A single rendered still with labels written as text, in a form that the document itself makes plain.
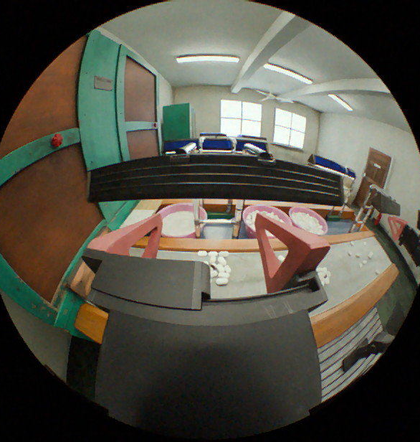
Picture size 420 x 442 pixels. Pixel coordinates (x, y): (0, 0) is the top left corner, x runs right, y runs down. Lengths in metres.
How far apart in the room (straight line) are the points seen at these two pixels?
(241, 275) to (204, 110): 5.18
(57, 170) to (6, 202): 0.21
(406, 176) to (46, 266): 5.50
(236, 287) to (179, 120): 2.86
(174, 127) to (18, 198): 2.80
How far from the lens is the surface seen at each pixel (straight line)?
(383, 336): 0.73
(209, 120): 5.26
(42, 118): 0.55
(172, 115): 2.99
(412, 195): 4.93
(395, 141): 5.30
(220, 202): 0.77
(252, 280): 0.48
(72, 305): 0.58
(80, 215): 0.57
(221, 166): 0.23
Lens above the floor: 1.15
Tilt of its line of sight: 37 degrees down
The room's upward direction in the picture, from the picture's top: straight up
